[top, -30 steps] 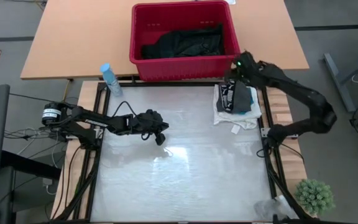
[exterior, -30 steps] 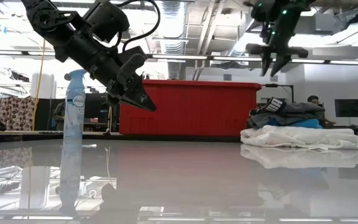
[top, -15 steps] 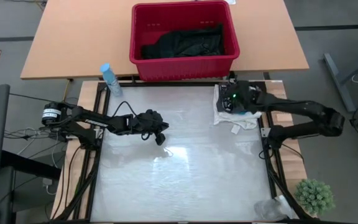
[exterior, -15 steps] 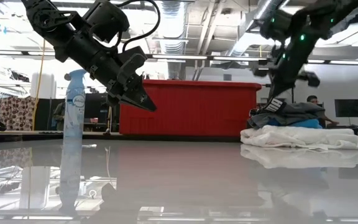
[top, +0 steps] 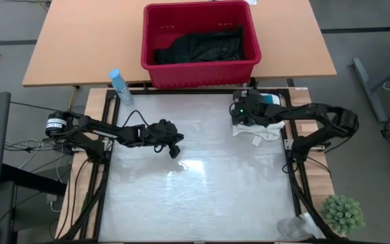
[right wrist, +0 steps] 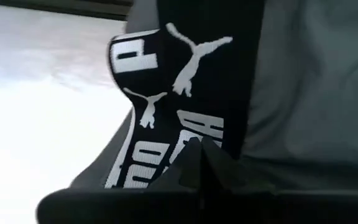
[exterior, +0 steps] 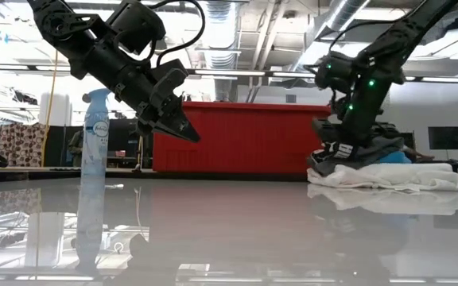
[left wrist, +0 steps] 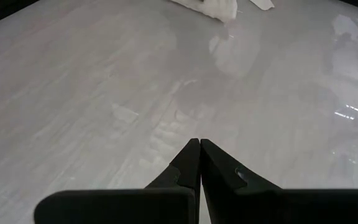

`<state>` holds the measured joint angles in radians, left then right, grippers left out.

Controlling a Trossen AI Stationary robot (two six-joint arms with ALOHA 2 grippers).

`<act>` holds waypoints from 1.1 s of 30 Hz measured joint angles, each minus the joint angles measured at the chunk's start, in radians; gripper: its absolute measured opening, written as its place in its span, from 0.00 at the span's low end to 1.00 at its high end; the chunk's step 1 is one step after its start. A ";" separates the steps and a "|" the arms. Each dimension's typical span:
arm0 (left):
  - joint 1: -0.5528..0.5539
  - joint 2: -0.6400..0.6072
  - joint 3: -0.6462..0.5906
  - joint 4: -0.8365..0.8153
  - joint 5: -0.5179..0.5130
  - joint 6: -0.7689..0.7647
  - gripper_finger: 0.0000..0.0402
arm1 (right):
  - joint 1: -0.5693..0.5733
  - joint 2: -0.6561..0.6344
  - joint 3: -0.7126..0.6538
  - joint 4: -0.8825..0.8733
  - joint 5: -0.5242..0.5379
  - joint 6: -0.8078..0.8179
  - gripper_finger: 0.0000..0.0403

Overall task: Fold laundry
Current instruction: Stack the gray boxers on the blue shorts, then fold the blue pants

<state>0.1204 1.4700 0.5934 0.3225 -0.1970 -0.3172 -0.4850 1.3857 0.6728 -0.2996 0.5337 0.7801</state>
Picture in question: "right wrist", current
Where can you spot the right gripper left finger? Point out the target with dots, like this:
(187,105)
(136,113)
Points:
(120,207)

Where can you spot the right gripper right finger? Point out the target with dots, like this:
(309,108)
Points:
(275,207)

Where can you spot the grey shorts with printed waistband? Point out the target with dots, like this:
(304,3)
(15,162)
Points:
(291,93)

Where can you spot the black metal table frame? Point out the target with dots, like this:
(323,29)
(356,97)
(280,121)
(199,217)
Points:
(89,9)

